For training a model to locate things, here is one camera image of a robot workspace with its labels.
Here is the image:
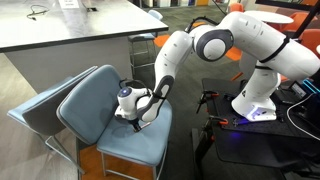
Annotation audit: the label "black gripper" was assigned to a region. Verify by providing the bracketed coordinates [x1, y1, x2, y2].
[127, 116, 145, 134]

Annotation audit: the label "blue chair holding bowl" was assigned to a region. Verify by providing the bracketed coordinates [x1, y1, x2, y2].
[55, 64, 174, 180]

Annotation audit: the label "black orange clamp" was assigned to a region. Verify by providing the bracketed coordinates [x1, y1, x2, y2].
[201, 114, 230, 142]
[195, 89, 221, 115]

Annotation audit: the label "light blue bar stool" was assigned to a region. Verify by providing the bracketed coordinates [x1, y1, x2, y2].
[127, 9, 165, 72]

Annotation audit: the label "blue chair grey back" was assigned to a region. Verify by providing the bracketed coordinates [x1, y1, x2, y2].
[6, 65, 99, 175]

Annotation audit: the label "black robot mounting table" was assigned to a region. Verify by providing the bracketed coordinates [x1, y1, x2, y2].
[191, 77, 320, 180]

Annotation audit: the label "grey counter island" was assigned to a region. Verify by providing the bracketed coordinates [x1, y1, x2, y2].
[0, 0, 170, 94]

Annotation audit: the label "grey chair orange legs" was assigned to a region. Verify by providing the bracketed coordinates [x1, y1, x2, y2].
[231, 50, 290, 84]

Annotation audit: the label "white paper sign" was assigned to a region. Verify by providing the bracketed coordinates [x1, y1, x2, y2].
[58, 0, 81, 10]

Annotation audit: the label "orange lounge chair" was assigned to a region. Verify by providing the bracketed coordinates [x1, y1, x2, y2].
[298, 28, 320, 60]
[266, 11, 310, 34]
[227, 2, 246, 14]

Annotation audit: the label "black device blue light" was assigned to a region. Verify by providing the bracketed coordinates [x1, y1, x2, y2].
[287, 77, 320, 102]

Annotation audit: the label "round white table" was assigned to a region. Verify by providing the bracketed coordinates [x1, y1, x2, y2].
[244, 9, 295, 26]

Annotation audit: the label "black slanted stand pole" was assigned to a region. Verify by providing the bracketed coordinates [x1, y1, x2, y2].
[292, 4, 320, 40]

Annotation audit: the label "white cable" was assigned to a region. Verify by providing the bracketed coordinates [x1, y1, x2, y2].
[285, 92, 320, 141]

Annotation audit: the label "black cable on counter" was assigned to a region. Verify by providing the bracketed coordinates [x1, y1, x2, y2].
[25, 4, 50, 22]

